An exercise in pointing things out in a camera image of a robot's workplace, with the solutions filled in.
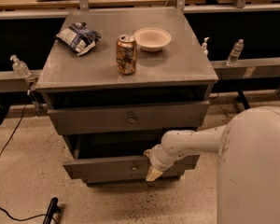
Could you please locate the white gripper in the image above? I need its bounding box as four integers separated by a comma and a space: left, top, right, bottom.
144, 145, 175, 182

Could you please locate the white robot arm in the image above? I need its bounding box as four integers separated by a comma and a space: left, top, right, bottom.
145, 106, 280, 224

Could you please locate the grey top drawer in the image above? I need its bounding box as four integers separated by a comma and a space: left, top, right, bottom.
49, 101, 209, 134

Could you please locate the grey drawer cabinet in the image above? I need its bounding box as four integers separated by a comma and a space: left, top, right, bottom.
36, 8, 217, 184

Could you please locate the black floor stand foot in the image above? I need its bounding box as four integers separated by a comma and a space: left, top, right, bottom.
42, 197, 60, 224

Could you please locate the black table leg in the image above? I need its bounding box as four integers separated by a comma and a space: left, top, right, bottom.
236, 90, 250, 109

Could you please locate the orange soda can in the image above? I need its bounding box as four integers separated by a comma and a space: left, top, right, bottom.
116, 35, 137, 75

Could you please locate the white paper bowl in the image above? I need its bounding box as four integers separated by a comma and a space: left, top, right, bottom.
133, 28, 171, 52

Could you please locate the small white pump bottle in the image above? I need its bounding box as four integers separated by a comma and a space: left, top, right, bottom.
202, 37, 209, 56

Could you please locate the clear plastic water bottle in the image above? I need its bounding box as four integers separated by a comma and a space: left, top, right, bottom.
227, 39, 244, 66

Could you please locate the crumpled chip bag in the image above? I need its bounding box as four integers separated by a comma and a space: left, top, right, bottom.
55, 22, 101, 56

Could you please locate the clear sanitizer pump bottle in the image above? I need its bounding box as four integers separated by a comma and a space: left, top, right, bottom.
10, 55, 31, 78

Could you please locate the black floor cable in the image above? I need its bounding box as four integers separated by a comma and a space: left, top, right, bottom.
0, 105, 62, 224

